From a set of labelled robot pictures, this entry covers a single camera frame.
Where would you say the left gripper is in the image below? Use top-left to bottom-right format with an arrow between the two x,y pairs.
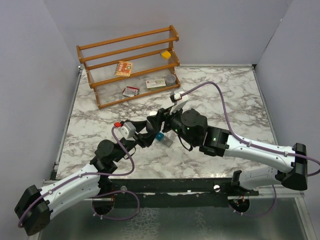
113,120 -> 157,163

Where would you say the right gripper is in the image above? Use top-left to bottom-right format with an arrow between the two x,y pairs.
147,103 -> 196,147

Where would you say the white pill bottle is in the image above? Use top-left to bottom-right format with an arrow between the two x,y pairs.
146,111 -> 158,132

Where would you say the blue and grey pill organizer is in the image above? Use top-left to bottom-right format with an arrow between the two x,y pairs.
155,132 -> 177,148

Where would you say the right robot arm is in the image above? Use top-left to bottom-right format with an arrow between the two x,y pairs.
147,109 -> 308,196

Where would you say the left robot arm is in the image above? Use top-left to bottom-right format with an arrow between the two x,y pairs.
14,120 -> 161,236

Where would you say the green white medicine box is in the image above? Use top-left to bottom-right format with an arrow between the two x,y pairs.
145,78 -> 167,91

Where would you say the clear round plastic jar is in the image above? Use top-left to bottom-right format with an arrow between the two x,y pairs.
165,74 -> 176,86

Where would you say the red white medicine box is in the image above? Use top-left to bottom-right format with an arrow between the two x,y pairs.
122,86 -> 140,97

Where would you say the orange spiral notebook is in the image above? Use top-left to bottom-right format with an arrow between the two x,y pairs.
114,61 -> 133,77

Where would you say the wooden three-tier shelf rack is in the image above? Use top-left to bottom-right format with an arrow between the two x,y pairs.
76,25 -> 181,109

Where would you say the yellow lidded small jar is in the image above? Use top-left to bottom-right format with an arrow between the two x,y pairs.
160,50 -> 172,60

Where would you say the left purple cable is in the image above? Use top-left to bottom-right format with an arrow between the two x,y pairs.
17,124 -> 141,230

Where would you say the purple cable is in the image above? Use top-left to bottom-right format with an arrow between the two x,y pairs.
178,81 -> 320,218
17,124 -> 141,230

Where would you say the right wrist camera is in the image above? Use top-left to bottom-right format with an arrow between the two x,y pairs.
169,88 -> 189,115

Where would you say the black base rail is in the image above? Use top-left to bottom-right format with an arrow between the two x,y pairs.
98,176 -> 259,208

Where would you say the aluminium frame rail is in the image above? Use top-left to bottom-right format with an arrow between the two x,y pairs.
103,178 -> 304,199

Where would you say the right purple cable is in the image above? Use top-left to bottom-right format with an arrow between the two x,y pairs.
178,81 -> 320,218

